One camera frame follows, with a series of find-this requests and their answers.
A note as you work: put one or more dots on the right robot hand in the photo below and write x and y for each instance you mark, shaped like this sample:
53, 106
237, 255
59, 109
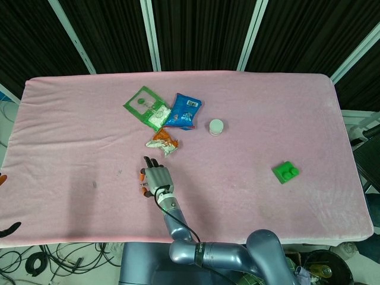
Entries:
158, 178

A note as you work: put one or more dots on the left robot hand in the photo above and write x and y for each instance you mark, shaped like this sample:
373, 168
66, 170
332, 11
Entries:
10, 229

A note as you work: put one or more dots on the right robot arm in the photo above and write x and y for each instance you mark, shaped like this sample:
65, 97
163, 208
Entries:
178, 222

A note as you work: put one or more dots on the crumpled white orange wrapper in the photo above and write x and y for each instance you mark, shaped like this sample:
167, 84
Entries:
163, 145

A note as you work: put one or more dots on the blue snack bag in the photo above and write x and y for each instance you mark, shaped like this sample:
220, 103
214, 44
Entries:
184, 112

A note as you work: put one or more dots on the white plastic jar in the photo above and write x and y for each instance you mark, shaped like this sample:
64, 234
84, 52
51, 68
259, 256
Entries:
215, 126

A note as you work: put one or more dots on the green snack bag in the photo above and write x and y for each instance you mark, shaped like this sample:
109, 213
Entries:
142, 102

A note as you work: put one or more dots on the pink table cloth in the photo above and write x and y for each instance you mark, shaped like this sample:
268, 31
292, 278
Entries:
89, 133

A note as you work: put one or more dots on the blue grey robot torso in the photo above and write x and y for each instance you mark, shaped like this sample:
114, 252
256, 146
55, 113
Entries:
145, 267

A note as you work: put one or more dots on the green toy brick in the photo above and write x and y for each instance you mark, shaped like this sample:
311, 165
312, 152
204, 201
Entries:
285, 173

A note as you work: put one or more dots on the green checked cloth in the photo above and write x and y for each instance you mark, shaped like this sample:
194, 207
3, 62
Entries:
248, 280

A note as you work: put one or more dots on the black pleated curtain panel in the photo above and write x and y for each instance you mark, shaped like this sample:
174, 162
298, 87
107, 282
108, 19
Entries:
365, 86
112, 35
202, 32
311, 32
29, 44

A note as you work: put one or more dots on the white blue crumpled cloth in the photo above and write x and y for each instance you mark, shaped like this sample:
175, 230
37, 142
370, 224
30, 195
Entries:
302, 276

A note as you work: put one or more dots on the yellow bottle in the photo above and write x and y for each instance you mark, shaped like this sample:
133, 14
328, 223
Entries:
322, 270

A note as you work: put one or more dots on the black waste bin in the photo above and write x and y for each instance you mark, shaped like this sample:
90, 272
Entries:
341, 267

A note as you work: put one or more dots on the black office chair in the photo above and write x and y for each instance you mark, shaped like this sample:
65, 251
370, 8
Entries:
368, 163

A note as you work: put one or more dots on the white partition post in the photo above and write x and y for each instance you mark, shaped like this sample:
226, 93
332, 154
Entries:
252, 35
9, 93
151, 38
74, 38
356, 50

